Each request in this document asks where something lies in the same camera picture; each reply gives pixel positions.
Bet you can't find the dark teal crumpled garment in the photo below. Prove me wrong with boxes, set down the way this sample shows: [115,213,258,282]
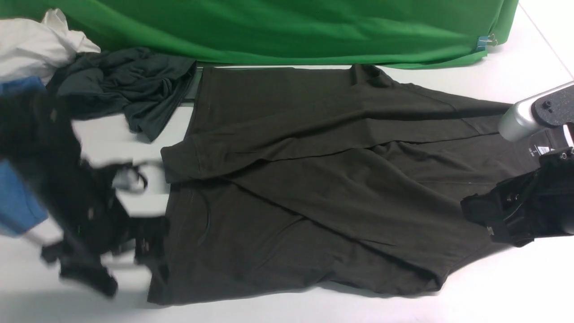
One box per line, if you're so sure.
[46,47,196,142]

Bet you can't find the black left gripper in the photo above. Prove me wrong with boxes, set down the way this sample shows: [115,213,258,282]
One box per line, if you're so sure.
[40,159,170,299]

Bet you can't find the blue crumpled garment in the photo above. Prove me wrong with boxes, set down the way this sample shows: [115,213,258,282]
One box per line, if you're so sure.
[0,76,48,237]

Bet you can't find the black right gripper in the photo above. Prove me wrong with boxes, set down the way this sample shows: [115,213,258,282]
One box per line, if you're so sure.
[461,150,574,247]

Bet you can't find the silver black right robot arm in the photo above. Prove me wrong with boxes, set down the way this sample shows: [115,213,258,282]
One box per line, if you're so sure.
[461,82,574,247]

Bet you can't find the dark gray long-sleeve top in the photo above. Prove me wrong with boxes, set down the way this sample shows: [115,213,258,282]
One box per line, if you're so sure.
[148,64,571,306]

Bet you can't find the blue binder clip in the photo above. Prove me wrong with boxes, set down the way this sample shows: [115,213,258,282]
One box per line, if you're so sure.
[475,33,498,52]

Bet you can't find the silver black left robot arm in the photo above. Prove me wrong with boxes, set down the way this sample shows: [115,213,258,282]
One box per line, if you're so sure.
[1,91,170,298]

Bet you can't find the green backdrop cloth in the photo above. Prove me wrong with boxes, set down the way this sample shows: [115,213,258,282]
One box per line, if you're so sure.
[1,0,518,69]

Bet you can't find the white crumpled garment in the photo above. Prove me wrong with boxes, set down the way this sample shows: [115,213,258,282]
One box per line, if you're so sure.
[0,9,101,84]

